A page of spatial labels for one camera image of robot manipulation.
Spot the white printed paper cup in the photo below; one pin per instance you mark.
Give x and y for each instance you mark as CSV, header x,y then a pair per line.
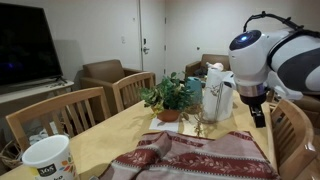
x,y
50,160

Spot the brown sofa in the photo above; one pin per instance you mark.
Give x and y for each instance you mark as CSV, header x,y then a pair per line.
x,y
213,61

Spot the white room door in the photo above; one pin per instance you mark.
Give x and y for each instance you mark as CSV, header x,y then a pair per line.
x,y
153,20

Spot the light wooden slat chair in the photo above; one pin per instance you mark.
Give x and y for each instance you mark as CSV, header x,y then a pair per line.
x,y
56,103
133,91
293,140

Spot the dark bag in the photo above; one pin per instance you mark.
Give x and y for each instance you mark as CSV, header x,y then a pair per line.
x,y
201,72

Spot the small grey metal clip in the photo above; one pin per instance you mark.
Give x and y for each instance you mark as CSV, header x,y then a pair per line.
x,y
94,178

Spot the white pink crumpled item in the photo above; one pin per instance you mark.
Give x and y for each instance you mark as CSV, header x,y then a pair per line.
x,y
215,66

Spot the red patterned kitchen cloth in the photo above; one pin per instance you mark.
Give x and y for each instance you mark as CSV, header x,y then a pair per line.
x,y
200,156

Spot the brown upholstered armchair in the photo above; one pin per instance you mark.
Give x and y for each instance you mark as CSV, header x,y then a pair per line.
x,y
103,71

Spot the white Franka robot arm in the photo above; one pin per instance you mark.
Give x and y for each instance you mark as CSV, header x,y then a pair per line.
x,y
283,63

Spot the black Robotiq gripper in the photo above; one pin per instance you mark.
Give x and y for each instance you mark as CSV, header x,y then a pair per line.
x,y
252,99

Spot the white television stand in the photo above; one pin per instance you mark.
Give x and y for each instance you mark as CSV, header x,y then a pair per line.
x,y
33,91

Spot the teal plastic watering can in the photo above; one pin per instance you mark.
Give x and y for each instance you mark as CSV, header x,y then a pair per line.
x,y
195,90

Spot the white wall light switch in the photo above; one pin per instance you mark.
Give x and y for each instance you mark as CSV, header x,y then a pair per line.
x,y
123,39

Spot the black flat screen television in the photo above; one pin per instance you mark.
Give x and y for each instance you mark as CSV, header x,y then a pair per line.
x,y
26,43

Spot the small dark wall fixture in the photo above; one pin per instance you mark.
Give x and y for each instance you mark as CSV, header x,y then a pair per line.
x,y
198,48

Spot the wicker basket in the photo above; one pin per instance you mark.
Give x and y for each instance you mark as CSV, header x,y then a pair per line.
x,y
10,156

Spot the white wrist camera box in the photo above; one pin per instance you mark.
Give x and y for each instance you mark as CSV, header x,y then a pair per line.
x,y
229,80

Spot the white paper sheet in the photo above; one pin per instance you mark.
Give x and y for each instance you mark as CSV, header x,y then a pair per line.
x,y
165,126

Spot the green potted plant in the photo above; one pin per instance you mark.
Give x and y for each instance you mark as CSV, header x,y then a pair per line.
x,y
168,95

